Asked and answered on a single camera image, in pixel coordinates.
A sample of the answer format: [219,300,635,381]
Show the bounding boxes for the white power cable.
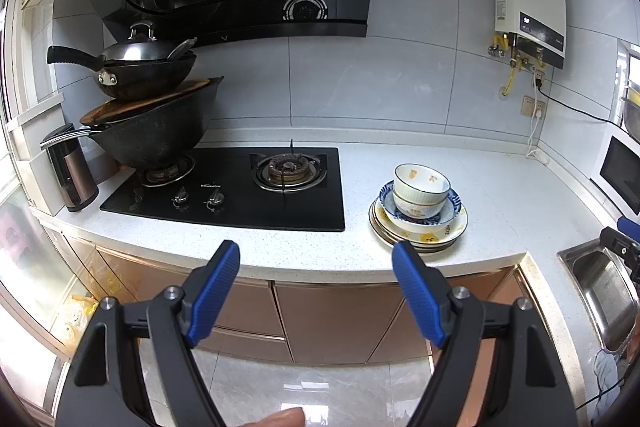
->
[527,84,551,165]

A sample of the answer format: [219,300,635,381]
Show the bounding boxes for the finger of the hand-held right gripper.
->
[599,216,640,265]

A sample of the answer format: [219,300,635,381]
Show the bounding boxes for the metal basin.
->
[620,82,640,144]

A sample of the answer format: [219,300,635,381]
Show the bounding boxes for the beige double wall socket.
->
[521,95,549,118]

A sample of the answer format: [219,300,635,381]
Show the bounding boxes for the brass gas pipe fittings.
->
[487,34,548,72]

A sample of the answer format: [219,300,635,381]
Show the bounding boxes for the black gas stove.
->
[99,147,347,233]

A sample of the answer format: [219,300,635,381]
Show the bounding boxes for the brown electric kettle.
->
[40,123,101,214]

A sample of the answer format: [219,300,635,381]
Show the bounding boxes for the mandala pattern plate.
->
[369,202,466,250]

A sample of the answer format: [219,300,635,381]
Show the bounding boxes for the metal spatula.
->
[166,38,198,60]

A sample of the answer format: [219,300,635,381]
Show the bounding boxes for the steel wok lid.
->
[102,21,191,62]

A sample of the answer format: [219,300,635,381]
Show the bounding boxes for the large black wok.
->
[40,79,223,171]

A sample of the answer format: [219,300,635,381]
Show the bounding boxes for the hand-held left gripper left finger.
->
[55,240,240,427]

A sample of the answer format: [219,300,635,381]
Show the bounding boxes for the small black wok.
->
[47,46,197,102]

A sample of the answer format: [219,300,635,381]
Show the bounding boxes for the black power cable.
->
[533,76,626,128]

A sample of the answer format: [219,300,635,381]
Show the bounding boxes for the ribbed white bowl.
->
[391,184,449,219]

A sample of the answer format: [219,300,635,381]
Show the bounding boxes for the light blue cloth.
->
[592,349,632,410]

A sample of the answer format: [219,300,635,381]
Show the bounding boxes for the brown kitchen base cabinet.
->
[40,227,596,427]

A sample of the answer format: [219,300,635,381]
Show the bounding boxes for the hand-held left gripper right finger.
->
[391,240,576,427]

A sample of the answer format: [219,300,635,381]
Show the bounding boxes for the white bowl with orange print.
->
[393,163,451,200]

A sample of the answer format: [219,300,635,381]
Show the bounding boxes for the blue patterned bowl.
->
[378,181,461,225]

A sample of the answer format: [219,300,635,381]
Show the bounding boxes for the person's left hand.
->
[257,408,306,427]

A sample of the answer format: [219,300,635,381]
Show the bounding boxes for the stainless steel sink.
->
[556,239,640,354]

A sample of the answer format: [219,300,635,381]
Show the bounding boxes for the round wooden lid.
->
[80,77,224,125]

